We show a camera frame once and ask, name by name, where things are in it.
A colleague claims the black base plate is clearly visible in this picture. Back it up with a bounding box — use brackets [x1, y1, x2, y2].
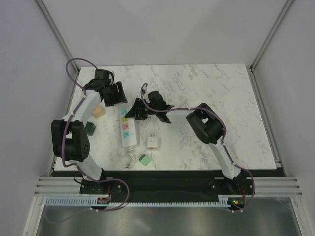
[80, 171, 253, 202]

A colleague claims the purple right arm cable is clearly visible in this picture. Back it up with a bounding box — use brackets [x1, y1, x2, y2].
[140, 83, 255, 213]

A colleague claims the right aluminium frame post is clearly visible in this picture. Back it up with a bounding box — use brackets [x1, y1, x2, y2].
[249, 0, 295, 73]

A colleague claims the left aluminium frame post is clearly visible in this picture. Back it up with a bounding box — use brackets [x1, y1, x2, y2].
[34, 0, 73, 60]

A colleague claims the white cube plug orange logo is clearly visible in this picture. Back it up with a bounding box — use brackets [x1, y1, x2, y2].
[147, 136, 159, 150]

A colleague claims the aluminium frame post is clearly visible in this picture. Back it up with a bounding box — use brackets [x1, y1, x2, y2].
[249, 0, 295, 73]
[34, 0, 73, 60]

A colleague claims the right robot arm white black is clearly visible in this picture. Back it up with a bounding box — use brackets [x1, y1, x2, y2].
[125, 91, 243, 194]

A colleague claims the dark green cube plug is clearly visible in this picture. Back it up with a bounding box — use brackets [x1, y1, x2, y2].
[85, 121, 96, 136]

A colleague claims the long white power strip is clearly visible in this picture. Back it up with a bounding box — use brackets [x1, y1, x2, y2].
[118, 106, 138, 148]

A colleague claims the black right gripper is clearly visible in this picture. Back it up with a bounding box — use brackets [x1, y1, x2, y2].
[125, 98, 158, 120]

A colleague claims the green plug adapter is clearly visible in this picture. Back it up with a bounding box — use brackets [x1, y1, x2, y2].
[138, 154, 151, 166]

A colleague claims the white coiled cord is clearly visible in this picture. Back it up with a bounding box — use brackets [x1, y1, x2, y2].
[125, 146, 136, 170]

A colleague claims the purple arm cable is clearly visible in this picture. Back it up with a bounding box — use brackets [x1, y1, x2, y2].
[140, 83, 255, 213]
[61, 58, 130, 223]

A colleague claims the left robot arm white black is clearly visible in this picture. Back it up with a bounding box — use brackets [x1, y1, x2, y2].
[51, 69, 127, 193]

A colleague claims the aluminium rail profile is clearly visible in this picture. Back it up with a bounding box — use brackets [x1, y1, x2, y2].
[35, 177, 302, 197]

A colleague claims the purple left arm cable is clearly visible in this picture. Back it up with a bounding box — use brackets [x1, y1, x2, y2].
[61, 58, 130, 223]

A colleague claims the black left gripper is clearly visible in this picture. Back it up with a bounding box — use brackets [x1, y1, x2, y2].
[104, 82, 127, 107]

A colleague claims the white slotted cable duct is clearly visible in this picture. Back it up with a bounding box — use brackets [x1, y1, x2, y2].
[45, 195, 246, 207]

